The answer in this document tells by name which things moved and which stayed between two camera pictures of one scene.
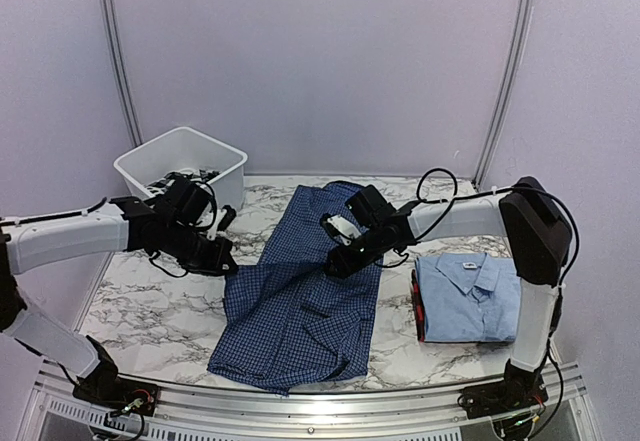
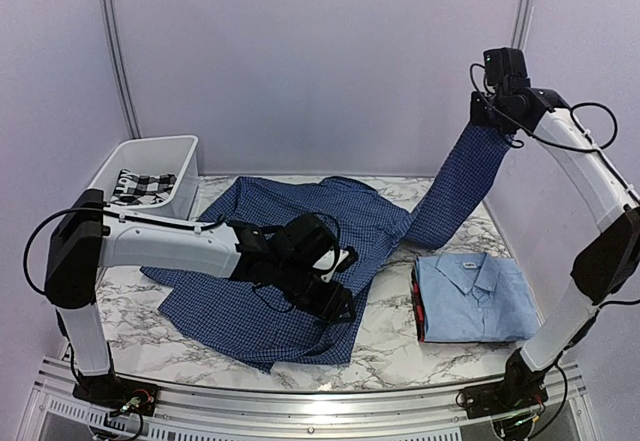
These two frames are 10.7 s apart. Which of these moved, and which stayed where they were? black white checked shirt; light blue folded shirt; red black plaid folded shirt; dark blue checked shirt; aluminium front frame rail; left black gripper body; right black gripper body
Moved: right black gripper body; black white checked shirt; left black gripper body; dark blue checked shirt
Stayed: light blue folded shirt; red black plaid folded shirt; aluminium front frame rail
